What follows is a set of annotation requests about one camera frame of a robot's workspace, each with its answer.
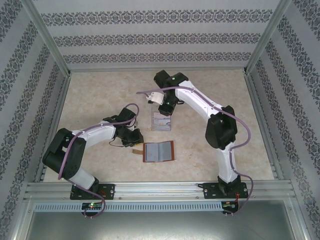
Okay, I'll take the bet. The clear acrylic box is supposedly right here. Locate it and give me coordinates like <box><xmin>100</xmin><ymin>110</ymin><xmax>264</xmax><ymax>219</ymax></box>
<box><xmin>151</xmin><ymin>107</ymin><xmax>173</xmax><ymax>133</ymax></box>

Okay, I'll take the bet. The aluminium side rail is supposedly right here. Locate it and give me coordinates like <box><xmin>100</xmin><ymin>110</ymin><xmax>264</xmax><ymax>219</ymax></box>
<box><xmin>243</xmin><ymin>71</ymin><xmax>285</xmax><ymax>181</ymax></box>
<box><xmin>34</xmin><ymin>73</ymin><xmax>72</xmax><ymax>183</ymax></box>

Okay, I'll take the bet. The white printed credit card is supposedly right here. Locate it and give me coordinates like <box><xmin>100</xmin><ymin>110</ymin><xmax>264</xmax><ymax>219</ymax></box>
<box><xmin>152</xmin><ymin>112</ymin><xmax>172</xmax><ymax>126</ymax></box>

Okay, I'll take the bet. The aluminium frame post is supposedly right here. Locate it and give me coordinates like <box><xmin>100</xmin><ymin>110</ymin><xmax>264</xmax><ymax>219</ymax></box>
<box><xmin>21</xmin><ymin>0</ymin><xmax>72</xmax><ymax>78</ymax></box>
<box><xmin>243</xmin><ymin>0</ymin><xmax>293</xmax><ymax>76</ymax></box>

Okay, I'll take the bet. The grey metal panel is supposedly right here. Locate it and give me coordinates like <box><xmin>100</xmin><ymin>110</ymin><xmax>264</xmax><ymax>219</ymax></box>
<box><xmin>24</xmin><ymin>211</ymin><xmax>297</xmax><ymax>240</ymax></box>

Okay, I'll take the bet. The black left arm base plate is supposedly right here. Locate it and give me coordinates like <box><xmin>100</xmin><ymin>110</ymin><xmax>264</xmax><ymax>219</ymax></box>
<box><xmin>69</xmin><ymin>183</ymin><xmax>116</xmax><ymax>201</ymax></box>

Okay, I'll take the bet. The brown leather card holder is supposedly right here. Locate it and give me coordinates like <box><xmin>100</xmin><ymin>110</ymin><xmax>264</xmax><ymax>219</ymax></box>
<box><xmin>132</xmin><ymin>140</ymin><xmax>175</xmax><ymax>164</ymax></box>

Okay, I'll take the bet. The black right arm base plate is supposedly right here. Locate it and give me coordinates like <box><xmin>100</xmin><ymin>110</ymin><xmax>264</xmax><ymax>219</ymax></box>
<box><xmin>198</xmin><ymin>182</ymin><xmax>247</xmax><ymax>200</ymax></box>

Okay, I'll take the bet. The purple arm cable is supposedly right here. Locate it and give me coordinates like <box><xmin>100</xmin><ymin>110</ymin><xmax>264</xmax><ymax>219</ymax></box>
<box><xmin>136</xmin><ymin>84</ymin><xmax>256</xmax><ymax>218</ymax></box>
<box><xmin>57</xmin><ymin>103</ymin><xmax>140</xmax><ymax>219</ymax></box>

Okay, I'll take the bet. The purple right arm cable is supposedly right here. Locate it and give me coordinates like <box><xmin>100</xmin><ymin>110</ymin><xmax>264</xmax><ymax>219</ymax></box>
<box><xmin>136</xmin><ymin>84</ymin><xmax>256</xmax><ymax>218</ymax></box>

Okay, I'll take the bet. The grey slotted cable duct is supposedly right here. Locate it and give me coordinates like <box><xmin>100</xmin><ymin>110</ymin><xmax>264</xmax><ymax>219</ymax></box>
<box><xmin>33</xmin><ymin>201</ymin><xmax>223</xmax><ymax>213</ymax></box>

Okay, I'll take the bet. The aluminium mounting rail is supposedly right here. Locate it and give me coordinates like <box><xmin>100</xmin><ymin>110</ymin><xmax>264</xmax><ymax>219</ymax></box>
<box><xmin>23</xmin><ymin>181</ymin><xmax>296</xmax><ymax>201</ymax></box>

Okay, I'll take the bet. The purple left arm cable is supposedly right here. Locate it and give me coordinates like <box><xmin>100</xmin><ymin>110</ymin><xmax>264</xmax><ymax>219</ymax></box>
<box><xmin>57</xmin><ymin>103</ymin><xmax>140</xmax><ymax>219</ymax></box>

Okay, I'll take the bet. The silver credit card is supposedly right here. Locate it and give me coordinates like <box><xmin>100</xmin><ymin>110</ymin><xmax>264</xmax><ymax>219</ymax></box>
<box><xmin>152</xmin><ymin>124</ymin><xmax>172</xmax><ymax>132</ymax></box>

